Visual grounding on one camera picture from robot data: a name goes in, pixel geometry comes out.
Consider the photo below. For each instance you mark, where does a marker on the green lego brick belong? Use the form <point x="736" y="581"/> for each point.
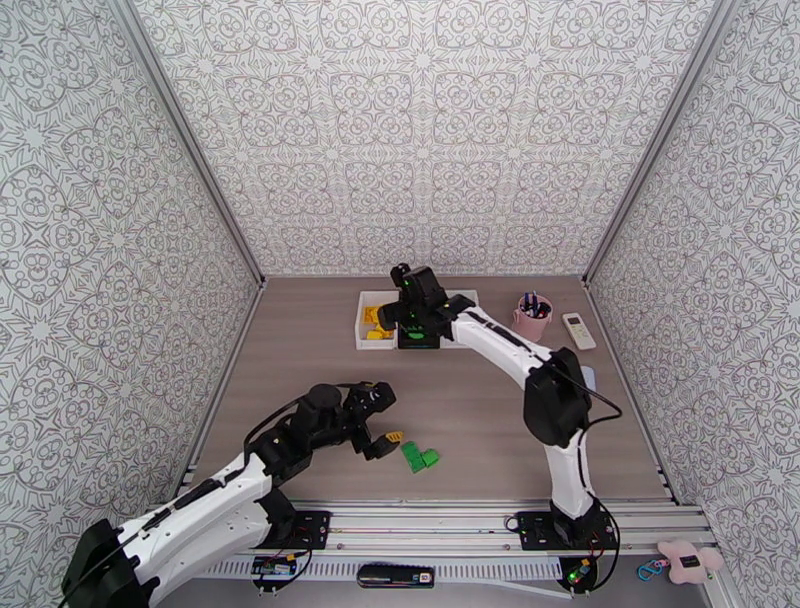
<point x="415" y="338"/>
<point x="411" y="456"/>
<point x="430" y="458"/>

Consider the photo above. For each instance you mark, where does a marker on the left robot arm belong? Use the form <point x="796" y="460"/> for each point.
<point x="206" y="500"/>

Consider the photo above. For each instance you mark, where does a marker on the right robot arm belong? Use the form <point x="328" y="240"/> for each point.
<point x="494" y="340"/>

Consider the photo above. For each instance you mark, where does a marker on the white plastic bin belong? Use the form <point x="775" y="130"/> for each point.
<point x="375" y="344"/>
<point x="450" y="345"/>

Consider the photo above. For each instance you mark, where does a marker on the pink metal bucket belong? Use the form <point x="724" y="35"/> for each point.
<point x="537" y="328"/>

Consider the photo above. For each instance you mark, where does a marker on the black device with label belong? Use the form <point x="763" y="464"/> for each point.
<point x="387" y="576"/>

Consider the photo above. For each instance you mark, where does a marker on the small circuit board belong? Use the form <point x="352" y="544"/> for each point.
<point x="275" y="567"/>

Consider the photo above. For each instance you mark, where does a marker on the white remote control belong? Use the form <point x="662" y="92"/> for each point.
<point x="579" y="332"/>

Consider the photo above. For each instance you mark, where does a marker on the blue-grey cylinder pink end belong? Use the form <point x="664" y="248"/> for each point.
<point x="590" y="378"/>

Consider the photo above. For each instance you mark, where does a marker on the circuit board green light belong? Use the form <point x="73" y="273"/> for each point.
<point x="578" y="572"/>

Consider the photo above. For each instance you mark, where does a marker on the pink plush toy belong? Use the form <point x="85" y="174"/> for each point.
<point x="672" y="553"/>

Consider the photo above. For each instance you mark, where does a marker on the black square tag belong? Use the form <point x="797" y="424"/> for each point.
<point x="690" y="560"/>

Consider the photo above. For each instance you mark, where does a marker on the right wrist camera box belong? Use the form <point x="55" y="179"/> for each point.
<point x="419" y="284"/>

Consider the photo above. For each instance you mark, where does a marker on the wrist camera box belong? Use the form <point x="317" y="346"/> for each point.
<point x="375" y="397"/>
<point x="419" y="284"/>

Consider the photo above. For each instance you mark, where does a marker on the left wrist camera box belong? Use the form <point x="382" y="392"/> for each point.
<point x="375" y="397"/>

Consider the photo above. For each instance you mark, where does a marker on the aluminium mounting rail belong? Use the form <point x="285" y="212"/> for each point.
<point x="425" y="519"/>

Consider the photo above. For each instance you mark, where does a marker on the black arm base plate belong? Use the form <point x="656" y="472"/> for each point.
<point x="531" y="531"/>
<point x="312" y="528"/>

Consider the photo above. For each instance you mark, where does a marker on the aluminium side rail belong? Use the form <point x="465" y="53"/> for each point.
<point x="610" y="340"/>
<point x="241" y="337"/>

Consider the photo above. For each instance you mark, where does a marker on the aluminium corner post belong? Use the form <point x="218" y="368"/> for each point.
<point x="654" y="144"/>
<point x="191" y="144"/>

